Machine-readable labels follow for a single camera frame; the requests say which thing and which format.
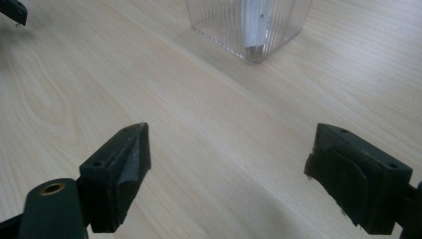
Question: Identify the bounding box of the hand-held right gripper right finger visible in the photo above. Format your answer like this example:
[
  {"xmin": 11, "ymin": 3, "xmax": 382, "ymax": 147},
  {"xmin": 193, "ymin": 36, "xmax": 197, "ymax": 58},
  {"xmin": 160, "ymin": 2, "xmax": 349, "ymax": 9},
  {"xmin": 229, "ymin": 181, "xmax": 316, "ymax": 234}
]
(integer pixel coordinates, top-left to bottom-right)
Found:
[{"xmin": 304, "ymin": 122, "xmax": 414, "ymax": 236}]

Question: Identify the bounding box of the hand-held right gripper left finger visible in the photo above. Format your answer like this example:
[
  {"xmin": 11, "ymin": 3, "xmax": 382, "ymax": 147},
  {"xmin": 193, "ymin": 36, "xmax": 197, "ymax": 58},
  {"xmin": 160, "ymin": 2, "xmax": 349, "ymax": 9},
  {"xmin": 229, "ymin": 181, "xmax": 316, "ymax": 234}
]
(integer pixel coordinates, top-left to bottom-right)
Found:
[{"xmin": 79, "ymin": 121, "xmax": 152, "ymax": 234}]

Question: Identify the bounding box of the clear ribbed plastic container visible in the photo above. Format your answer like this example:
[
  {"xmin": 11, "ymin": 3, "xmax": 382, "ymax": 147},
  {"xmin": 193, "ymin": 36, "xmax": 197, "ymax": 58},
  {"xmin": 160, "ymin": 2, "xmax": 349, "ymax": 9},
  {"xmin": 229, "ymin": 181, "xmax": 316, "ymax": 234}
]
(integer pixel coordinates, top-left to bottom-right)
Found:
[{"xmin": 184, "ymin": 0, "xmax": 314, "ymax": 65}]

